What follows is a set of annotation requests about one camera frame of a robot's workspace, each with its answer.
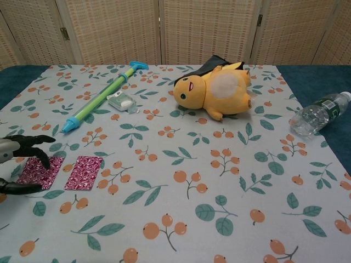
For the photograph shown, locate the floral fruit print tablecloth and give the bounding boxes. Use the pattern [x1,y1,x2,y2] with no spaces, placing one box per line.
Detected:
[0,63,351,263]

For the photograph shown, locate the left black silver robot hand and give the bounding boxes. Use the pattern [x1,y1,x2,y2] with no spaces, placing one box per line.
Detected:
[0,134,57,196]

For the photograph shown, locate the small green white packet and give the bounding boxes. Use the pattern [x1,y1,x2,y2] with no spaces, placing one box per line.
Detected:
[106,92,140,115]

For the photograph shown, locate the pink patterned pouch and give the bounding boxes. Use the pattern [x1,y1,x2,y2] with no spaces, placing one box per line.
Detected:
[16,156,65,191]

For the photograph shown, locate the clear plastic water bottle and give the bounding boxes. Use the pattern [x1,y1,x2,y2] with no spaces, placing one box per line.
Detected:
[290,92,351,141]

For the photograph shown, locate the green blue water pump toy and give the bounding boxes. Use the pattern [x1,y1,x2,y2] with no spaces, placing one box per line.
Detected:
[60,60,149,135]

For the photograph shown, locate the woven folding screen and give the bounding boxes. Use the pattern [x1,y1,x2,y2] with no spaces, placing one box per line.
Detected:
[0,0,351,69]

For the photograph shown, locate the yellow plush toy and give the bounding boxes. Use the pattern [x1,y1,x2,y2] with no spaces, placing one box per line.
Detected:
[173,65,252,121]

